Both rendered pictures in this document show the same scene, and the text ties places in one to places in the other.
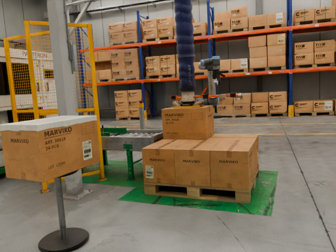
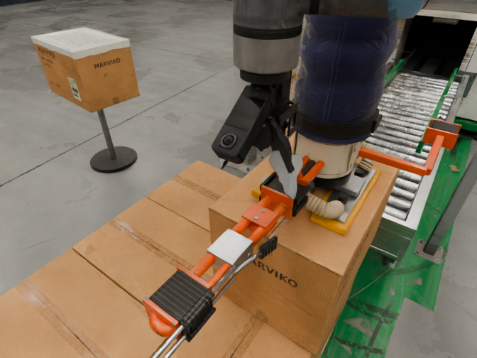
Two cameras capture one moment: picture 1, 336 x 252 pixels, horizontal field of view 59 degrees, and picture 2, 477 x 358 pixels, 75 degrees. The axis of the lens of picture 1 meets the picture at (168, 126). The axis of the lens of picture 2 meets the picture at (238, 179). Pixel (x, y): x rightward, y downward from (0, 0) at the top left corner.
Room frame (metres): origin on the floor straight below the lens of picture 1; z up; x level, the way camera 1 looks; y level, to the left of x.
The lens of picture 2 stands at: (3.93, -1.11, 1.56)
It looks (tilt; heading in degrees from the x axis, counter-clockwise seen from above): 37 degrees down; 103
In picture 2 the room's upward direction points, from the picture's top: straight up
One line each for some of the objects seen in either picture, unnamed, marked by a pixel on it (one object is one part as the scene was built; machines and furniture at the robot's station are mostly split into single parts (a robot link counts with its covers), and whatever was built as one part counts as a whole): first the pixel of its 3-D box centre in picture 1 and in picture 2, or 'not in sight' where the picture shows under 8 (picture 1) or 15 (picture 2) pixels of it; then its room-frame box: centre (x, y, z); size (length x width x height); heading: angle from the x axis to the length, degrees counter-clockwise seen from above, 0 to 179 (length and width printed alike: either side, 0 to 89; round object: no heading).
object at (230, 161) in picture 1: (204, 157); (197, 301); (3.60, -0.42, 0.34); 1.20 x 1.00 x 0.40; 67
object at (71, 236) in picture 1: (60, 205); (105, 129); (2.35, 0.91, 0.31); 0.40 x 0.40 x 0.62
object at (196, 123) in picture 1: (188, 122); (307, 224); (4.00, -0.28, 0.75); 0.60 x 0.40 x 0.40; 67
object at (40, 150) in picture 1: (54, 144); (87, 67); (2.35, 0.91, 0.82); 0.60 x 0.40 x 0.40; 152
